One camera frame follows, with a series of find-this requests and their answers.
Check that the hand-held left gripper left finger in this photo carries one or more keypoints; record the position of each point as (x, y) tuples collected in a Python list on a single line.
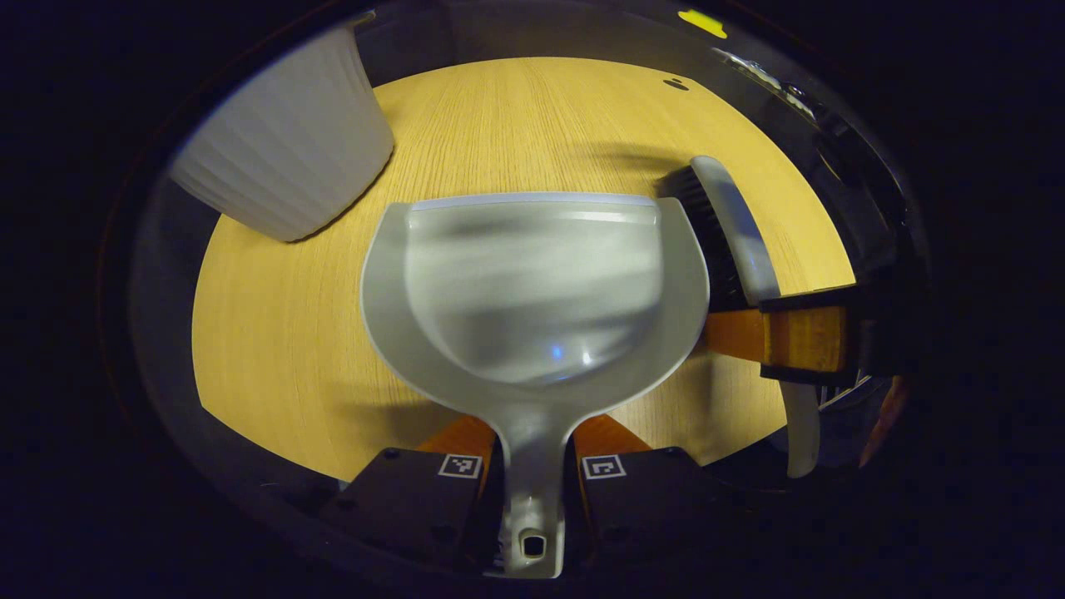
[(416, 499)]

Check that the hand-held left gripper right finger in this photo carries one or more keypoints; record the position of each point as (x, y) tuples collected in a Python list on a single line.
[(649, 499)]

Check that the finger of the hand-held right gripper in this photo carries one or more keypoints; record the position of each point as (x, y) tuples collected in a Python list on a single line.
[(807, 337)]

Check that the small grey broom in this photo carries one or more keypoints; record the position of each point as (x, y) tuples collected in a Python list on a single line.
[(736, 225)]

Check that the grey dustpan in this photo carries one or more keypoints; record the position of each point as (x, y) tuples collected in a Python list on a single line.
[(532, 291)]

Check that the white garbage bin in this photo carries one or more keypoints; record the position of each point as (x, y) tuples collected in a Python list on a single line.
[(291, 141)]

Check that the wooden desktop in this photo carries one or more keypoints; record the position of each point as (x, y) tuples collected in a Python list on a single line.
[(283, 333)]

